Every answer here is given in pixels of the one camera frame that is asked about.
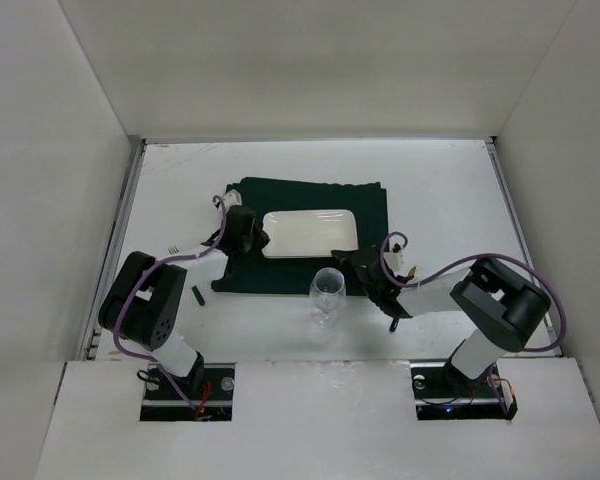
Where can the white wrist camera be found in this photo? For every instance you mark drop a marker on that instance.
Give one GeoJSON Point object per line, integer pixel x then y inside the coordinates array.
{"type": "Point", "coordinates": [226, 202]}
{"type": "Point", "coordinates": [393, 257]}

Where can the gold knife dark handle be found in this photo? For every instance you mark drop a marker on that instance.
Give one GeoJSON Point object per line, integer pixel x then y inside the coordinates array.
{"type": "Point", "coordinates": [410, 276]}

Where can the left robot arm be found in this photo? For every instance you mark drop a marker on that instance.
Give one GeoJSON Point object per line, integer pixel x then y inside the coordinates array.
{"type": "Point", "coordinates": [142, 304]}

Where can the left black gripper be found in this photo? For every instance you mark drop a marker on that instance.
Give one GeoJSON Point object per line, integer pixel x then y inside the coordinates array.
{"type": "Point", "coordinates": [243, 230]}

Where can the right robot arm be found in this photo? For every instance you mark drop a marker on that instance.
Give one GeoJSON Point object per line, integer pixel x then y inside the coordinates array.
{"type": "Point", "coordinates": [505, 299]}

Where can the clear wine glass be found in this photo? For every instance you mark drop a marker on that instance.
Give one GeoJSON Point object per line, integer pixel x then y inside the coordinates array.
{"type": "Point", "coordinates": [327, 293]}

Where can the white rectangular plate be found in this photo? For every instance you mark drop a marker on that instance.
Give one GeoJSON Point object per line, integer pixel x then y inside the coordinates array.
{"type": "Point", "coordinates": [309, 233]}

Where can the left aluminium table rail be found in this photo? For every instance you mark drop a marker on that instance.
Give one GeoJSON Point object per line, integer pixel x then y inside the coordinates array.
{"type": "Point", "coordinates": [114, 245]}

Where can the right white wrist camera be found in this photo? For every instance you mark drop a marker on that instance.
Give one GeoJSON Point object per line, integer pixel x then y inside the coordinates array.
{"type": "Point", "coordinates": [393, 257]}

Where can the aluminium table rail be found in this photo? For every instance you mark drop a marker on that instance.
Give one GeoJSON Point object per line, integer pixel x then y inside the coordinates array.
{"type": "Point", "coordinates": [526, 256]}
{"type": "Point", "coordinates": [114, 245]}

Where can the right aluminium table rail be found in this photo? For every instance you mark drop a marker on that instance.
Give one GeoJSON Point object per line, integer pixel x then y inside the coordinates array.
{"type": "Point", "coordinates": [526, 256]}

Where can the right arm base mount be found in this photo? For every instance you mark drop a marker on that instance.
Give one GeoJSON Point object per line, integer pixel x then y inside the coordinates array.
{"type": "Point", "coordinates": [492, 397]}

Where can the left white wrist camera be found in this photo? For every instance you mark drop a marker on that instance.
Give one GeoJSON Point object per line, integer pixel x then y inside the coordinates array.
{"type": "Point", "coordinates": [226, 202]}

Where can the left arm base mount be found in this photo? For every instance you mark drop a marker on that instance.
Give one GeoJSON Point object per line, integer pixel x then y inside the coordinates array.
{"type": "Point", "coordinates": [211, 401]}

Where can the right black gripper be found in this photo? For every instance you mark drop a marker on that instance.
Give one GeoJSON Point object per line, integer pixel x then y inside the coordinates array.
{"type": "Point", "coordinates": [366, 270]}

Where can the gold fork dark handle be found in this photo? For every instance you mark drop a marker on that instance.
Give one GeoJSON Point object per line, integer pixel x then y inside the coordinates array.
{"type": "Point", "coordinates": [174, 250]}

